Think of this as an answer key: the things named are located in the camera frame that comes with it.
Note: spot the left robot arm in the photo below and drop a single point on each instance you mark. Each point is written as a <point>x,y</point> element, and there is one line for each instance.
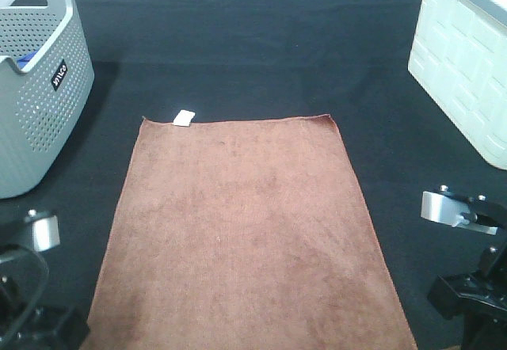
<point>26,323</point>

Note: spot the white storage box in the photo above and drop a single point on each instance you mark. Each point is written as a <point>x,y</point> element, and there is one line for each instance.
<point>458,56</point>

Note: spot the blue cloth in basket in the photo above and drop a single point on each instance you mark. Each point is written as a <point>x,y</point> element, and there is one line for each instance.
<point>25,59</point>

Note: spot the grey perforated laundry basket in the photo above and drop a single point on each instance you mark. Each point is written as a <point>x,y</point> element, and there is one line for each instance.
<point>41,103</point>

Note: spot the brown towel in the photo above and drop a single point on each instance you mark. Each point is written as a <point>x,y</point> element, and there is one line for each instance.
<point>244,235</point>

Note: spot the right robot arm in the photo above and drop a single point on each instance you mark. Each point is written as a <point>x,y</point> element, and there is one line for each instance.
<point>479,296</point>

